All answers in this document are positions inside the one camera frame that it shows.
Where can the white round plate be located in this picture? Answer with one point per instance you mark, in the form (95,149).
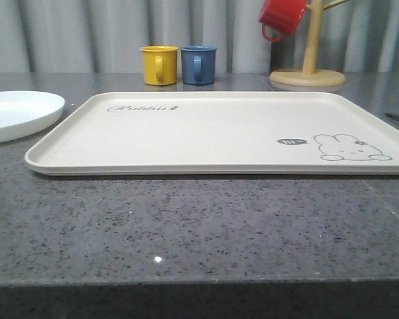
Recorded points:
(24,112)

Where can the cream rabbit serving tray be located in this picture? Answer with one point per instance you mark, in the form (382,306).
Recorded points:
(155,133)

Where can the blue mug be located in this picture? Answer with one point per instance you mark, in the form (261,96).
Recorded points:
(198,64)

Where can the yellow mug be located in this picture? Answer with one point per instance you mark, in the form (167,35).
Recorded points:
(160,65)

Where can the wooden mug tree stand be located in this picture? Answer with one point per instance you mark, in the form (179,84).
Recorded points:
(310,75)

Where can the red mug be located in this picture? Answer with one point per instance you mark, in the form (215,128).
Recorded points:
(281,15)

